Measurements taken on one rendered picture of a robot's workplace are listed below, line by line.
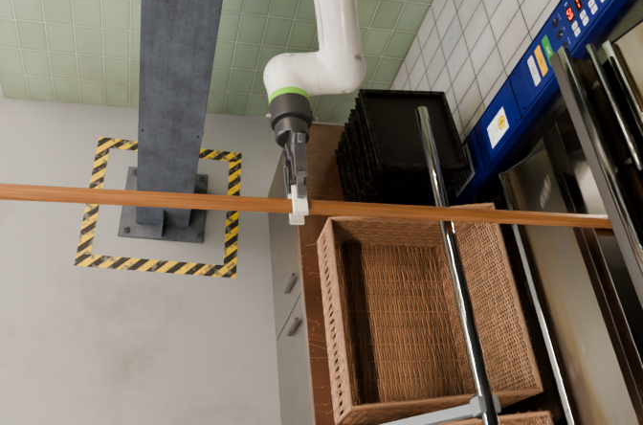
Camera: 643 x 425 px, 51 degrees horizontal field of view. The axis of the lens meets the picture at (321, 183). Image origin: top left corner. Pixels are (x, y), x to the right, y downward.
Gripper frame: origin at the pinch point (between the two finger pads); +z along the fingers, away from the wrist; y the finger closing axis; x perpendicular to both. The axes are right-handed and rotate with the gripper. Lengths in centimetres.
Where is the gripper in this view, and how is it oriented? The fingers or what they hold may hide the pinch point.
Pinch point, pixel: (298, 205)
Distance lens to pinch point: 138.1
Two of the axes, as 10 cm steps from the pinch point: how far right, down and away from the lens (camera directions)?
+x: -9.7, -0.5, -2.5
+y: -2.4, 5.4, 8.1
